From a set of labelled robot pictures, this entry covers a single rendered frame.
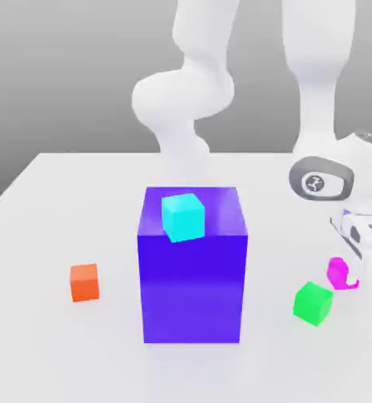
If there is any small magenta cube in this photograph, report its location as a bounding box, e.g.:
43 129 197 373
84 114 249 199
326 256 360 291

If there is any small green cube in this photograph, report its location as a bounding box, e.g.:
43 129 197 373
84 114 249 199
293 281 334 327

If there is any small cyan cube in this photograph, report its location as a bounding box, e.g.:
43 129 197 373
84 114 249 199
160 192 206 244

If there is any small orange cube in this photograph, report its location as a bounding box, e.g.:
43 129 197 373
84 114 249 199
69 263 101 303

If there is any large purple box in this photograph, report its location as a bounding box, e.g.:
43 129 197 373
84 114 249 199
137 186 249 345

